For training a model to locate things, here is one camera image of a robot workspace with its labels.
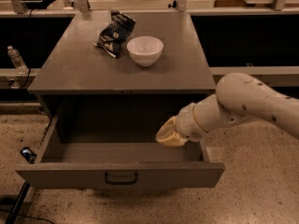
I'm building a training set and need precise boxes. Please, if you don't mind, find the blue soda can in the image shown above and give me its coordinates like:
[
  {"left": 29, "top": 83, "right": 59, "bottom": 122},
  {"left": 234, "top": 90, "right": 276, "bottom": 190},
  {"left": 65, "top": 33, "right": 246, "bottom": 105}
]
[{"left": 20, "top": 147, "right": 36, "bottom": 163}]

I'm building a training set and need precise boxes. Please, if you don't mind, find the crumpled dark chip bag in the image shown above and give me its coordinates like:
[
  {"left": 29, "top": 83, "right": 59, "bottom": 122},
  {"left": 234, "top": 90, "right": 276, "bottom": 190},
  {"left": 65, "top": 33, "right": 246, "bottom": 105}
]
[{"left": 94, "top": 10, "right": 135, "bottom": 58}]

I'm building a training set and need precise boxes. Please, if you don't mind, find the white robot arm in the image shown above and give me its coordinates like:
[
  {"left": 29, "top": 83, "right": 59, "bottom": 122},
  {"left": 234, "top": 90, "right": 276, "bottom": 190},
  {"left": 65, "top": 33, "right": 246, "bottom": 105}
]
[{"left": 156, "top": 73, "right": 299, "bottom": 147}]

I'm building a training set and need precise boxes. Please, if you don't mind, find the clear plastic water bottle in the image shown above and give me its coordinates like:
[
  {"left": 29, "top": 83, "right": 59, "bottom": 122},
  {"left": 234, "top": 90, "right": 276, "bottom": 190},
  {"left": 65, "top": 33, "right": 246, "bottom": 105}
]
[{"left": 7, "top": 46, "right": 29, "bottom": 75}]

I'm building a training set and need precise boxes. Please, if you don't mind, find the grey top drawer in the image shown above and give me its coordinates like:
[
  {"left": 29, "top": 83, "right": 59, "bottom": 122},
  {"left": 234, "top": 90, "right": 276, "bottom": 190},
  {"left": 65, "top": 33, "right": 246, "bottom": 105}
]
[{"left": 16, "top": 97, "right": 225, "bottom": 189}]

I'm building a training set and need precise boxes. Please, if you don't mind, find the grey drawer cabinet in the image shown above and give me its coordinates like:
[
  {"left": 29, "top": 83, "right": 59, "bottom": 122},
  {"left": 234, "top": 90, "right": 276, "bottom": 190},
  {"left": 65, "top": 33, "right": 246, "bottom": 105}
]
[{"left": 27, "top": 10, "right": 218, "bottom": 142}]

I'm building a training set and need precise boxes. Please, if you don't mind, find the white ceramic bowl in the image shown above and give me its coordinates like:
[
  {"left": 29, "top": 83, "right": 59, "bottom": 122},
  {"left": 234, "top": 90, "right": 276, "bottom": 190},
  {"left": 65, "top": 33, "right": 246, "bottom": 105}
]
[{"left": 126, "top": 36, "right": 164, "bottom": 67}]

